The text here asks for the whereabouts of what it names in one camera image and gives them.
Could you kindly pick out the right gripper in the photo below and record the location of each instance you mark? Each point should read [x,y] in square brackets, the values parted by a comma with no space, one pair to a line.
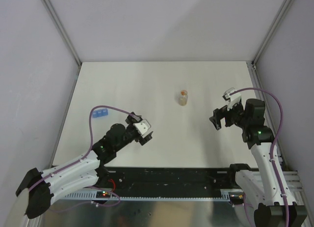
[222,112]

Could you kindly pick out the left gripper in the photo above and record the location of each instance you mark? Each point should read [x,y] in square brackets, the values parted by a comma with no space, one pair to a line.
[145,139]

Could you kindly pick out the clear pill bottle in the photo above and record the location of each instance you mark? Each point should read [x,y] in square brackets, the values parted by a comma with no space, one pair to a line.
[182,98]

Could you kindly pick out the blue pill organizer box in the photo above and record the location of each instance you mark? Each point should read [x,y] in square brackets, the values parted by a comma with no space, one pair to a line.
[100,113]

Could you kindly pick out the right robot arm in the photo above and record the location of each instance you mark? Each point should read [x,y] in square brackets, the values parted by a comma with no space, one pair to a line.
[273,203]

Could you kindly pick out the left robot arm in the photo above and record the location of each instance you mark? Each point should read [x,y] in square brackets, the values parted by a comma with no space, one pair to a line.
[48,186]

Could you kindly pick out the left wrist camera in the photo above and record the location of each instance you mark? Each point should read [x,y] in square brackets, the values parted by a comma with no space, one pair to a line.
[141,125]

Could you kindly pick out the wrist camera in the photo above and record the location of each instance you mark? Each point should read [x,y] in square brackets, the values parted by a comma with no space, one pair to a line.
[141,125]
[232,97]

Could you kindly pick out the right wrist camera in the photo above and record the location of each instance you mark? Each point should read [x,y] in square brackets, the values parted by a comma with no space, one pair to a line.
[232,97]

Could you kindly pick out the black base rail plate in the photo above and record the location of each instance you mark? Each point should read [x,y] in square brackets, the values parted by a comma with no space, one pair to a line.
[171,182]

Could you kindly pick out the grey cable duct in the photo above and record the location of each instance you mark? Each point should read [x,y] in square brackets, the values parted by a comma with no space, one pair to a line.
[223,195]

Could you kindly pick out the right aluminium frame post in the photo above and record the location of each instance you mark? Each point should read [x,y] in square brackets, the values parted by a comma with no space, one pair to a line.
[281,14]

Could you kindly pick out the aluminium frame post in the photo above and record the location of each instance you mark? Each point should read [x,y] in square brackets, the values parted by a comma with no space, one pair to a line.
[281,14]
[61,30]

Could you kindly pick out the left aluminium frame post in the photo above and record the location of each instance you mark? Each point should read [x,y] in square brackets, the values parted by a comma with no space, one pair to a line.
[61,30]

